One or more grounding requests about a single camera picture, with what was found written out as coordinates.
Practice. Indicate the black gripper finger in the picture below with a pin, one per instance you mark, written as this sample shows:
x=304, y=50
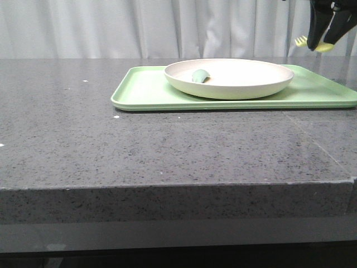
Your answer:
x=343, y=21
x=320, y=17

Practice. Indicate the cream round plate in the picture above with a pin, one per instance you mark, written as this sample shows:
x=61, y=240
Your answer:
x=230, y=79

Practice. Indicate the light green plastic tray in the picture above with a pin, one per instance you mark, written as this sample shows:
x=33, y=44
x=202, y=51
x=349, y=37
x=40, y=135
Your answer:
x=145, y=89

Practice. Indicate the yellow plastic fork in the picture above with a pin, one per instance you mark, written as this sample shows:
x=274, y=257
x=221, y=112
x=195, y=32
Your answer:
x=322, y=46

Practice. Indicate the green plastic spoon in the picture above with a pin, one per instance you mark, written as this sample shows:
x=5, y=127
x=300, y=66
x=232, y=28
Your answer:
x=200, y=76

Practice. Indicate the white pleated curtain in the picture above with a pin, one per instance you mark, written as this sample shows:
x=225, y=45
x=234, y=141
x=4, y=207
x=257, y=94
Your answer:
x=152, y=29

